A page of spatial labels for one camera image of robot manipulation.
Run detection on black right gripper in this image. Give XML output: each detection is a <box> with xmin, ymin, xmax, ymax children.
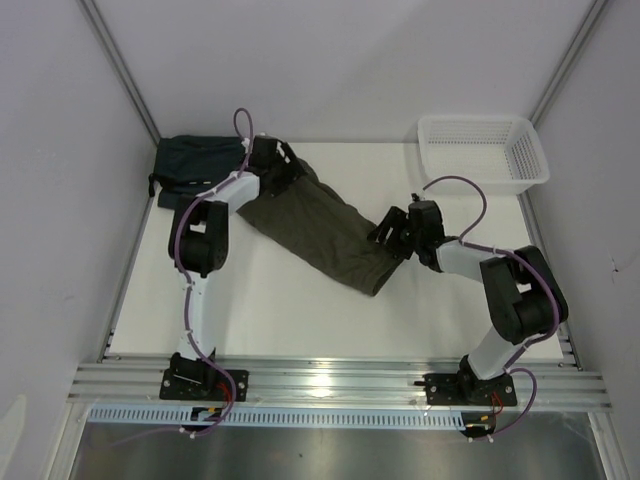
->
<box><xmin>367</xmin><ymin>206</ymin><xmax>423</xmax><ymax>260</ymax></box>

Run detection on olive green shorts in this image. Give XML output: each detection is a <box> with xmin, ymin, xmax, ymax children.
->
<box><xmin>237</xmin><ymin>161</ymin><xmax>402</xmax><ymax>297</ymax></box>

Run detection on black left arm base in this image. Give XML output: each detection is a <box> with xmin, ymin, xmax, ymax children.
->
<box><xmin>159</xmin><ymin>353</ymin><xmax>231</xmax><ymax>402</ymax></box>

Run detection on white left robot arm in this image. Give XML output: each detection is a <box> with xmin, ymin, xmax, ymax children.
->
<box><xmin>168</xmin><ymin>135</ymin><xmax>305</xmax><ymax>360</ymax></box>

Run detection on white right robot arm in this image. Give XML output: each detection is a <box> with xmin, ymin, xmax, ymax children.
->
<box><xmin>368</xmin><ymin>200</ymin><xmax>569</xmax><ymax>404</ymax></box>

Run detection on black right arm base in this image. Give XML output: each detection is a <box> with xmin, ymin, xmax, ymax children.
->
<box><xmin>413</xmin><ymin>355</ymin><xmax>518</xmax><ymax>407</ymax></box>

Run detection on dark navy folded shorts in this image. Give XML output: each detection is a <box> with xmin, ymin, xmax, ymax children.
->
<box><xmin>148</xmin><ymin>135</ymin><xmax>246</xmax><ymax>210</ymax></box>

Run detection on white plastic basket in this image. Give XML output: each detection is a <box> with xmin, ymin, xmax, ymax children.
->
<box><xmin>417</xmin><ymin>115</ymin><xmax>550</xmax><ymax>196</ymax></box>

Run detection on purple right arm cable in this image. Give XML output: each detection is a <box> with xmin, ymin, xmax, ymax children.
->
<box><xmin>422</xmin><ymin>174</ymin><xmax>561</xmax><ymax>444</ymax></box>

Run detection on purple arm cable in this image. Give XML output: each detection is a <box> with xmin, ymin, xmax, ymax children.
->
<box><xmin>112</xmin><ymin>107</ymin><xmax>257</xmax><ymax>449</ymax></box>
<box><xmin>422</xmin><ymin>174</ymin><xmax>561</xmax><ymax>444</ymax></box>

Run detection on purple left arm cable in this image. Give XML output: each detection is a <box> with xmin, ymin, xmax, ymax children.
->
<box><xmin>112</xmin><ymin>107</ymin><xmax>257</xmax><ymax>449</ymax></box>

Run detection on left aluminium frame post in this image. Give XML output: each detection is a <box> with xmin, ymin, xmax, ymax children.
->
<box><xmin>77</xmin><ymin>0</ymin><xmax>161</xmax><ymax>145</ymax></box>

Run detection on aluminium frame post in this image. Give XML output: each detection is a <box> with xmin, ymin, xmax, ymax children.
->
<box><xmin>77</xmin><ymin>0</ymin><xmax>161</xmax><ymax>145</ymax></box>
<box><xmin>529</xmin><ymin>0</ymin><xmax>614</xmax><ymax>129</ymax></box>

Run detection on aluminium mounting rail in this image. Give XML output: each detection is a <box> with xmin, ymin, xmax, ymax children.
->
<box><xmin>67</xmin><ymin>356</ymin><xmax>612</xmax><ymax>412</ymax></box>

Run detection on white slotted cable duct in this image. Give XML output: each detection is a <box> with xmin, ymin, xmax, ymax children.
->
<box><xmin>88</xmin><ymin>404</ymin><xmax>465</xmax><ymax>431</ymax></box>

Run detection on right aluminium frame post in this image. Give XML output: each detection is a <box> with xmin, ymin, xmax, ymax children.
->
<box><xmin>529</xmin><ymin>0</ymin><xmax>614</xmax><ymax>129</ymax></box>

